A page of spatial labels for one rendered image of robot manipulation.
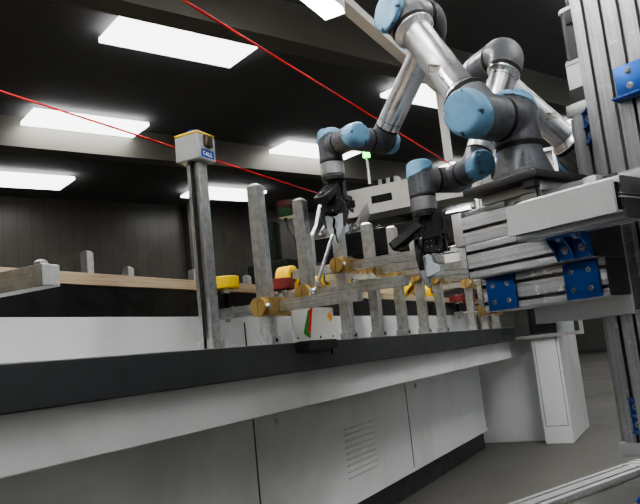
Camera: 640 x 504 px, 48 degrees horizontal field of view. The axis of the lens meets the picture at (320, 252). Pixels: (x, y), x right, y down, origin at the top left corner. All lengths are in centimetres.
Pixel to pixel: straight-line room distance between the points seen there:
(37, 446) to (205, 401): 47
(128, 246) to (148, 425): 1015
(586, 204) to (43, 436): 113
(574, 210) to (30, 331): 116
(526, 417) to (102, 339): 338
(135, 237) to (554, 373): 837
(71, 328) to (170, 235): 1034
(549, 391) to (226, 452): 278
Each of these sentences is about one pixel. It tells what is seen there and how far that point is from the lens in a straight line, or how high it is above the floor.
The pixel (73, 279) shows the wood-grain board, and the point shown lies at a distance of 168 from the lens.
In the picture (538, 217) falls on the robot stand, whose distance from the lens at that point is 164.
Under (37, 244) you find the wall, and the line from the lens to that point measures 1115.
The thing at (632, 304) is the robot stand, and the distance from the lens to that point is 182.
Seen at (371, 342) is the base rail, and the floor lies 68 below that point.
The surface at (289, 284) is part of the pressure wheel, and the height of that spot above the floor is 88.
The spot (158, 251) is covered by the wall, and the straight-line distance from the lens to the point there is 1183.
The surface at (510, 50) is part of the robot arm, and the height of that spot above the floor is 146.
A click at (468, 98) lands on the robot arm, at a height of 122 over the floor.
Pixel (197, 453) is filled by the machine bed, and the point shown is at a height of 44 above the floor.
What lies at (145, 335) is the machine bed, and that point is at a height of 75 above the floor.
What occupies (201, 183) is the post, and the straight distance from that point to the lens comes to 174.
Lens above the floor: 66
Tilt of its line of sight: 8 degrees up
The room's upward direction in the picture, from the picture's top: 6 degrees counter-clockwise
